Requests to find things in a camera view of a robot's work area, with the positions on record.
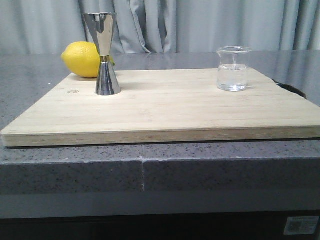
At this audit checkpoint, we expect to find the glass beaker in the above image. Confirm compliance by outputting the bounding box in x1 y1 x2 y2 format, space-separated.
216 46 252 92

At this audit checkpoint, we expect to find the grey curtain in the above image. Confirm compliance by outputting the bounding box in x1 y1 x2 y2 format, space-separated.
0 0 320 55

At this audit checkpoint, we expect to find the yellow lemon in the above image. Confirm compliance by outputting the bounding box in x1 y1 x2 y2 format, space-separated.
60 41 100 78

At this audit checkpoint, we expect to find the black board handle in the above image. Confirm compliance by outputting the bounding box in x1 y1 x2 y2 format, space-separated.
272 79 307 99

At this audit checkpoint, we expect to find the steel double jigger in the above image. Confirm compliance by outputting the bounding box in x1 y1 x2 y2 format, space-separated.
83 12 121 96

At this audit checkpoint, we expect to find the white QR label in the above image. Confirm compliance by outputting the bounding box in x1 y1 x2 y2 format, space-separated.
283 216 320 236

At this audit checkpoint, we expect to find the wooden cutting board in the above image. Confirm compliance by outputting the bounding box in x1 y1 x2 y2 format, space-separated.
1 68 320 147

